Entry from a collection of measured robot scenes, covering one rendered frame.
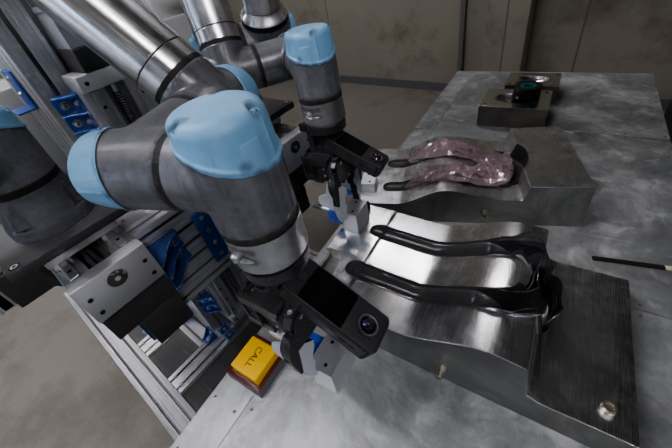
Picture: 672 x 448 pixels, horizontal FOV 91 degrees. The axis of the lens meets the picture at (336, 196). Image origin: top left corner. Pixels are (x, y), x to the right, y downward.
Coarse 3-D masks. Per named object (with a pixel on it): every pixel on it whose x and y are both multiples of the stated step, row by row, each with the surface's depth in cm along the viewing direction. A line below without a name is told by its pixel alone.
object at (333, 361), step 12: (276, 336) 49; (312, 336) 47; (324, 348) 44; (336, 348) 44; (324, 360) 43; (336, 360) 43; (348, 360) 45; (324, 372) 42; (336, 372) 42; (348, 372) 46; (324, 384) 44; (336, 384) 43
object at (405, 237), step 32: (384, 224) 70; (448, 256) 60; (512, 256) 53; (544, 256) 52; (384, 288) 58; (416, 288) 58; (448, 288) 54; (480, 288) 50; (512, 288) 47; (544, 288) 54; (544, 320) 50
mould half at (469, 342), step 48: (336, 240) 69; (384, 240) 67; (576, 288) 55; (624, 288) 53; (384, 336) 55; (432, 336) 48; (480, 336) 44; (528, 336) 43; (576, 336) 49; (624, 336) 48; (480, 384) 48; (528, 384) 45; (576, 384) 44; (624, 384) 43; (576, 432) 43; (624, 432) 40
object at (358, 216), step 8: (352, 200) 70; (360, 200) 70; (320, 208) 74; (352, 208) 68; (360, 208) 68; (328, 216) 72; (336, 216) 70; (352, 216) 67; (360, 216) 68; (368, 216) 72; (344, 224) 70; (352, 224) 68; (360, 224) 69; (352, 232) 70; (360, 232) 70
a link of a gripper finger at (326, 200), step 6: (342, 186) 63; (342, 192) 64; (324, 198) 66; (330, 198) 66; (342, 198) 64; (324, 204) 67; (330, 204) 66; (342, 204) 65; (336, 210) 65; (342, 210) 65; (342, 216) 66
